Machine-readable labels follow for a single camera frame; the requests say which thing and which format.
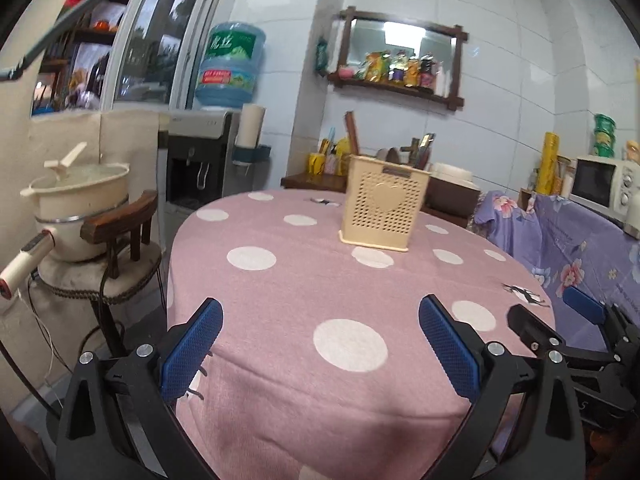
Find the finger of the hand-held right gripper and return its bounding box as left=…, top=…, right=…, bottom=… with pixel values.
left=561, top=285, right=640, bottom=348
left=506, top=304, right=608, bottom=368

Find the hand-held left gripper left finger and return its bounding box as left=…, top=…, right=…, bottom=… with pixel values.
left=54, top=297, right=224, bottom=480

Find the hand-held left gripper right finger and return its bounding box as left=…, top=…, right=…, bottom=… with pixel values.
left=418, top=294, right=586, bottom=480

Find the cream plastic utensil holder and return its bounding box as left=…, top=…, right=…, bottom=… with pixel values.
left=338, top=154, right=432, bottom=253

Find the purple floral cloth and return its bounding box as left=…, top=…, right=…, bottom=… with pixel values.
left=472, top=190, right=640, bottom=361

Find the pink polka-dot tablecloth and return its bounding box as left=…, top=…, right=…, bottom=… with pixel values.
left=165, top=190, right=556, bottom=480

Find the white microwave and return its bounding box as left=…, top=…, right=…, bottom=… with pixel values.
left=569, top=154, right=640, bottom=239

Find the yellow film roll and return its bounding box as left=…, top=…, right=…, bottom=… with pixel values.
left=539, top=131, right=560, bottom=193

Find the dark wooden chair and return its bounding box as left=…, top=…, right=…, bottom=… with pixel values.
left=37, top=189, right=168, bottom=361

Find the dark wooden sideboard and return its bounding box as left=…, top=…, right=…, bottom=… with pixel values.
left=280, top=172, right=483, bottom=231

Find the water dispenser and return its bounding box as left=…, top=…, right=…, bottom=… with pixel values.
left=159, top=110, right=241, bottom=211

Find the cream cooking pot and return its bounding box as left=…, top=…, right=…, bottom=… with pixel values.
left=20, top=142, right=132, bottom=221

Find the kitchen tool rack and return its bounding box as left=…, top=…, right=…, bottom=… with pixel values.
left=404, top=132, right=437, bottom=171

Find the teal roll holder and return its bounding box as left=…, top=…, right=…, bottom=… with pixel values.
left=231, top=144, right=273, bottom=176

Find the yellow bottle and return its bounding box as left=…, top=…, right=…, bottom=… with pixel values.
left=334, top=136, right=353, bottom=173

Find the white paper roll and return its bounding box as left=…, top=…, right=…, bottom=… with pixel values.
left=236, top=103, right=266, bottom=150

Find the wooden cutting board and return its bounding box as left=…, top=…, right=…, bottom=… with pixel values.
left=343, top=111, right=361, bottom=156

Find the row of small bottles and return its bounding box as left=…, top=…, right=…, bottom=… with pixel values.
left=339, top=50, right=451, bottom=92

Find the blue water bottle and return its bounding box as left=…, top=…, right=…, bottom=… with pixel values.
left=194, top=21, right=267, bottom=111

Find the glass sliding window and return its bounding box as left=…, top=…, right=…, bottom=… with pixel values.
left=30, top=0, right=227, bottom=117

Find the black metal rod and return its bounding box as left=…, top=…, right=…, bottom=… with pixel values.
left=0, top=0, right=153, bottom=82

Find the black cable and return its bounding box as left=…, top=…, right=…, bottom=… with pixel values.
left=90, top=260, right=126, bottom=356

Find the white cable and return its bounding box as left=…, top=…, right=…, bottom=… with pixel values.
left=0, top=300, right=66, bottom=391

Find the white handled electric pot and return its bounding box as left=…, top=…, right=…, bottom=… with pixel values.
left=0, top=212, right=108, bottom=306

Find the wooden framed wall mirror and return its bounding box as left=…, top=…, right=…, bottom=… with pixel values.
left=327, top=6, right=469, bottom=111

